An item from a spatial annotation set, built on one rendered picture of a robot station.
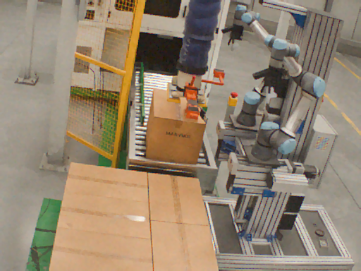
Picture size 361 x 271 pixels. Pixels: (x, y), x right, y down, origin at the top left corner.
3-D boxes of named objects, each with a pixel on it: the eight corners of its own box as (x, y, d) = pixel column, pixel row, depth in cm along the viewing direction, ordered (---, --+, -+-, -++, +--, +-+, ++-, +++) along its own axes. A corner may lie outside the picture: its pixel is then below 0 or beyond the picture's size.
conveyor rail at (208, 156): (180, 85, 572) (183, 71, 563) (184, 85, 572) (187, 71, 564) (205, 188, 367) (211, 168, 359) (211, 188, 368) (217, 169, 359)
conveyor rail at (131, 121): (129, 77, 561) (132, 63, 553) (133, 78, 562) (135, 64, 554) (125, 178, 356) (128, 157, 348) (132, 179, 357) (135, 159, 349)
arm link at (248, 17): (280, 71, 309) (236, 19, 310) (283, 68, 319) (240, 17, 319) (292, 62, 303) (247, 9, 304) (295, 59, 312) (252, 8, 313)
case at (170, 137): (146, 128, 410) (153, 87, 392) (190, 135, 415) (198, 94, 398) (145, 162, 356) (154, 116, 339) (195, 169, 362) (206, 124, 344)
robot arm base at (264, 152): (268, 150, 303) (273, 137, 299) (274, 161, 290) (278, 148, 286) (248, 147, 301) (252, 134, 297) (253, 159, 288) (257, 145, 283)
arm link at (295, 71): (300, 70, 287) (270, 28, 252) (312, 77, 280) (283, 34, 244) (291, 84, 288) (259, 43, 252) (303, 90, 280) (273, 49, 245)
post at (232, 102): (204, 190, 440) (229, 95, 396) (211, 190, 441) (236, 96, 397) (206, 193, 434) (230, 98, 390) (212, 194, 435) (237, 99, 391)
